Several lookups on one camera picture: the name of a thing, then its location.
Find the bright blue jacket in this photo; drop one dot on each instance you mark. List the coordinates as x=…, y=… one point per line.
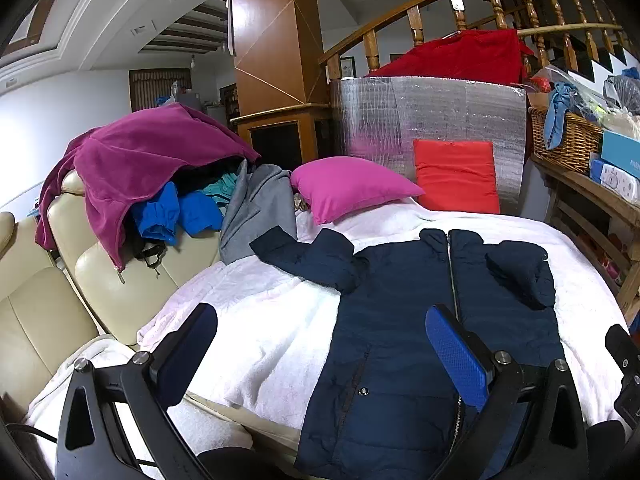
x=160, y=215

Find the red garment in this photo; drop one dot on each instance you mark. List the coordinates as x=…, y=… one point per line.
x=465, y=55

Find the brown curtain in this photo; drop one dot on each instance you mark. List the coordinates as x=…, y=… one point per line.
x=145, y=90

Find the light blue cloth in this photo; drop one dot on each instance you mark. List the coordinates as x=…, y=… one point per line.
x=555, y=120

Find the wicker basket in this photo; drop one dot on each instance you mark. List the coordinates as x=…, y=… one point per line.
x=575, y=145

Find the framed picture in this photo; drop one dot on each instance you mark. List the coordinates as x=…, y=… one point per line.
x=347, y=67

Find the blue cardboard box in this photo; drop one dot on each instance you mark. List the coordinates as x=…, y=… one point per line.
x=622, y=152

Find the pink pillow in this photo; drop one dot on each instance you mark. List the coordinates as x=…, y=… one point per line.
x=350, y=185

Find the grey plastic bag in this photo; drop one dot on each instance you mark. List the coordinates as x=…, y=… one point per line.
x=622, y=92

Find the magenta velvet jacket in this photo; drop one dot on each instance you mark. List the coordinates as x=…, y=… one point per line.
x=140, y=150

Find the white patterned box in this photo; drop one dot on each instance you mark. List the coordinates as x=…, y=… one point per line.
x=612, y=177

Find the brown patterned cloth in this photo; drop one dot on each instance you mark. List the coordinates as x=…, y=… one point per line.
x=301, y=202

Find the pale pink blanket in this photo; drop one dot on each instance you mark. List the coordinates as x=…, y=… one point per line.
x=280, y=310

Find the silver foil panel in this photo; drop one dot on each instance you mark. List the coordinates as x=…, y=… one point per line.
x=400, y=110

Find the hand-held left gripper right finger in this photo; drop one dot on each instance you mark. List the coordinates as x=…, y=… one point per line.
x=455, y=355

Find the wooden stair railing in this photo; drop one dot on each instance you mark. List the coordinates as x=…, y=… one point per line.
x=415, y=27

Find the navy puffer jacket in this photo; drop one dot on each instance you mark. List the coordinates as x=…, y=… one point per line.
x=400, y=310

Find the cream leather sofa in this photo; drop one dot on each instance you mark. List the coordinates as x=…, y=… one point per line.
x=30, y=310

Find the grey coat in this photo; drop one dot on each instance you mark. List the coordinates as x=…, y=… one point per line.
x=255, y=210

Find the red cushion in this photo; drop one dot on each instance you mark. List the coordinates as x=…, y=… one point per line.
x=455, y=175

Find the teal garment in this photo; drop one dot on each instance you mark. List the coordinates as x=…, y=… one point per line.
x=220, y=190

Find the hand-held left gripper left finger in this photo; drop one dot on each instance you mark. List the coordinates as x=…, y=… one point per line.
x=190, y=345

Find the wooden pillar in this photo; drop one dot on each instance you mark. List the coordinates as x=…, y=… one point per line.
x=270, y=35

